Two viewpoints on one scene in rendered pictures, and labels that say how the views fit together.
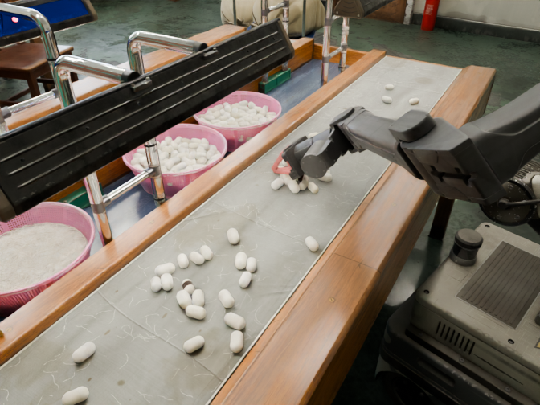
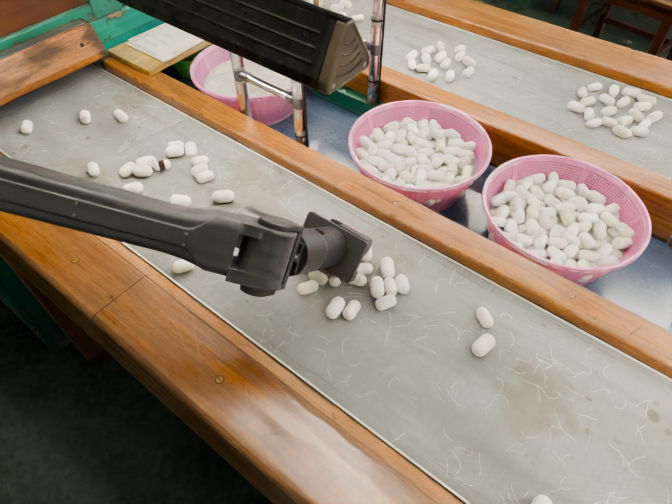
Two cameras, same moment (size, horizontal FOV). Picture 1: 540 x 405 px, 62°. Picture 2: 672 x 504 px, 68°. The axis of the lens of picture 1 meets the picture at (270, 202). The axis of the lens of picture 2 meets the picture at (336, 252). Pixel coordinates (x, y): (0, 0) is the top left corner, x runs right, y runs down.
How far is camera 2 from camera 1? 109 cm
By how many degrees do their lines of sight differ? 67
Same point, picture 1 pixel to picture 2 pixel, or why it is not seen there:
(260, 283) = not seen: hidden behind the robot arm
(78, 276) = (196, 98)
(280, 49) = (298, 56)
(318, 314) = (63, 246)
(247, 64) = (230, 25)
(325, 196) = (290, 304)
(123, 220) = (328, 140)
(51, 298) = (176, 89)
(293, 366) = (21, 220)
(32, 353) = (139, 97)
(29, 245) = (270, 78)
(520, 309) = not seen: outside the picture
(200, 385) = not seen: hidden behind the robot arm
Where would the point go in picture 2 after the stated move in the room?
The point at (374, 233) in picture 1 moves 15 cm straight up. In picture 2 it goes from (161, 331) to (125, 262)
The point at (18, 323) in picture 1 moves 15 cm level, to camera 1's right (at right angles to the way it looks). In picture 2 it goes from (158, 80) to (131, 121)
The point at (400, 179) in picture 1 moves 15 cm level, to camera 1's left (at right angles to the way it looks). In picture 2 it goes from (290, 417) to (309, 312)
